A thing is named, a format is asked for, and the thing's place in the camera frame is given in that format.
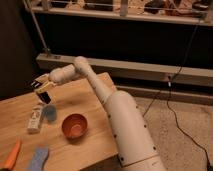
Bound orange tool handle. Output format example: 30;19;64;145
0;140;22;171

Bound black cable on floor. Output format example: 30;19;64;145
136;19;212;168

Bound wooden shelf frame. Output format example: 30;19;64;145
23;0;213;106

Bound metal rod stand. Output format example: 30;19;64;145
24;0;60;59

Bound black eraser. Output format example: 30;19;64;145
31;80;53;105

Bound orange bowl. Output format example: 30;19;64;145
62;114;88;140

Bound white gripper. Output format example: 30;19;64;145
35;64;76;94

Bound white small box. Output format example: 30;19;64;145
27;105;44;134

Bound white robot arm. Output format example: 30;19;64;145
31;56;166;171

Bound blue sponge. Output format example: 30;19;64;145
28;147;49;171

